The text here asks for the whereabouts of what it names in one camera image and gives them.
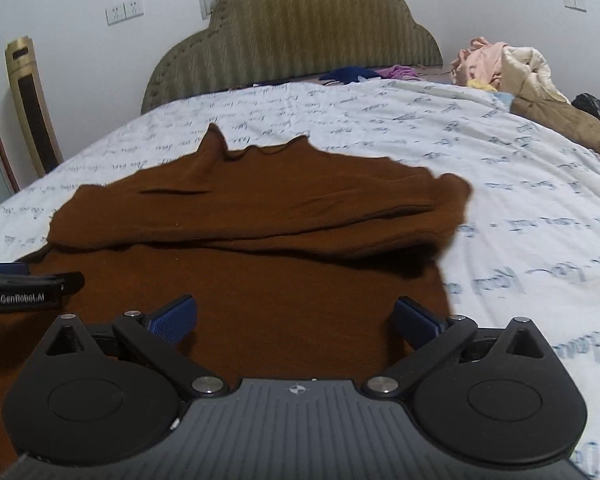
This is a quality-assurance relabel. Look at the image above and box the brown knit sweater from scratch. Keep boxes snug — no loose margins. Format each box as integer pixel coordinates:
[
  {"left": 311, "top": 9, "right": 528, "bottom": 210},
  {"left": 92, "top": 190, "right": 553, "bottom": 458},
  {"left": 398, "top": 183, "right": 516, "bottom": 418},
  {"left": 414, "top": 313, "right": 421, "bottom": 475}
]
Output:
[{"left": 0, "top": 122, "right": 474, "bottom": 476}]

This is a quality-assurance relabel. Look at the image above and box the white script-print bed sheet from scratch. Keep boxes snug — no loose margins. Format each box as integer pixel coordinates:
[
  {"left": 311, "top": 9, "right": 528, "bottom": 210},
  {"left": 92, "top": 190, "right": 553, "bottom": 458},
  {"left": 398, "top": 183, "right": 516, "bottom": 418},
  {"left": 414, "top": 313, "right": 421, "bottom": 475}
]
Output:
[{"left": 0, "top": 80, "right": 600, "bottom": 479}]

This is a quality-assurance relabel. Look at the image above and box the gold tower fan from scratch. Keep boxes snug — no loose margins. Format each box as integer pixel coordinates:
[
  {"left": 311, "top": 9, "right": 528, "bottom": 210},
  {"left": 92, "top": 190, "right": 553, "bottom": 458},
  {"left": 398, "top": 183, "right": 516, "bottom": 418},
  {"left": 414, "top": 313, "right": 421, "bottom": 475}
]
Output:
[{"left": 4, "top": 36, "right": 63, "bottom": 177}]

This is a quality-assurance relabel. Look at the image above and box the light blue garment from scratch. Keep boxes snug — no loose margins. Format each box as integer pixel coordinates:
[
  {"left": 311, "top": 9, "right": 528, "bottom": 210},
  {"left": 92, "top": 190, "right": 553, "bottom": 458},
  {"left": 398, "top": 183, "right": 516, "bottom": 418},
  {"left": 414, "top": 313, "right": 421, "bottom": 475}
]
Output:
[{"left": 493, "top": 91, "right": 515, "bottom": 108}]

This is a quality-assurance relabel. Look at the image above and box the purple garment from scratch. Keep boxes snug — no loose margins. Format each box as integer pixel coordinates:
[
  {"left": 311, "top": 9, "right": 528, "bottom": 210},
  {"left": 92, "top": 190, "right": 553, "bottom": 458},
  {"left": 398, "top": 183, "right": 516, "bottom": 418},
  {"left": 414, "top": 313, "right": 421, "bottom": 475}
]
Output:
[{"left": 375, "top": 64, "right": 419, "bottom": 80}]

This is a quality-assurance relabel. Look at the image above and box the navy blue garment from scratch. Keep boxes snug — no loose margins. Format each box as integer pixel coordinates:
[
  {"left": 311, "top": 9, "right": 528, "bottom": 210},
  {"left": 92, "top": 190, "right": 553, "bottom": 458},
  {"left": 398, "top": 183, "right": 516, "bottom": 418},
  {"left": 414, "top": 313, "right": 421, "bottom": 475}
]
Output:
[{"left": 318, "top": 66, "right": 381, "bottom": 84}]

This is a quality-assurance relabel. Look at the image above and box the pink crumpled garment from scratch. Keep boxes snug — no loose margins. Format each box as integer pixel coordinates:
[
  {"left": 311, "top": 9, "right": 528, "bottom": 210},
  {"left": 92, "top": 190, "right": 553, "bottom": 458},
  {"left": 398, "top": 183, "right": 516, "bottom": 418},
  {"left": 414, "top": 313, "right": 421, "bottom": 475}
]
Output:
[{"left": 451, "top": 37, "right": 507, "bottom": 89}]

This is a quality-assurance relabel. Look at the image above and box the beige tan jacket pile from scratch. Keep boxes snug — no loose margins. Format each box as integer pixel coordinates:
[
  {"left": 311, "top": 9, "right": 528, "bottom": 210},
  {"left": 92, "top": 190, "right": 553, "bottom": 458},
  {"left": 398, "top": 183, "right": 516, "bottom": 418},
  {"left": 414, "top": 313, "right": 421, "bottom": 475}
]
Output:
[{"left": 500, "top": 47, "right": 600, "bottom": 155}]

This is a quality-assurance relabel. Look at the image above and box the olive striped padded headboard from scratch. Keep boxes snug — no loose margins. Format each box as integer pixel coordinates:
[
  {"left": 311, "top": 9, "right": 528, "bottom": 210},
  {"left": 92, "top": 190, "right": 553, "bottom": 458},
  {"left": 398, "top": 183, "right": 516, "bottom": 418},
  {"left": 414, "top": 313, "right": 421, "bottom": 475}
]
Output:
[{"left": 140, "top": 0, "right": 443, "bottom": 113}]

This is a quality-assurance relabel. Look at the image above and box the white double wall socket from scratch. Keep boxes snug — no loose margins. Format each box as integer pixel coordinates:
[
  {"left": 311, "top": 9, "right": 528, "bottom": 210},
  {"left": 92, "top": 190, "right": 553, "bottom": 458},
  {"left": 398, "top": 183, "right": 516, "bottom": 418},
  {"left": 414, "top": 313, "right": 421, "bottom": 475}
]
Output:
[{"left": 106, "top": 0, "right": 143, "bottom": 26}]

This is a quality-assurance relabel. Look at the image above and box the white wall switch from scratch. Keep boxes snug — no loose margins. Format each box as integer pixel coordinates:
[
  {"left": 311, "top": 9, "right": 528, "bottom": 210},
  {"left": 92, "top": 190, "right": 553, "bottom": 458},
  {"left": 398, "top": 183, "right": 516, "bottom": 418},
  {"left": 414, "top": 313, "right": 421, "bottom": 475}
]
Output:
[{"left": 562, "top": 0, "right": 588, "bottom": 12}]

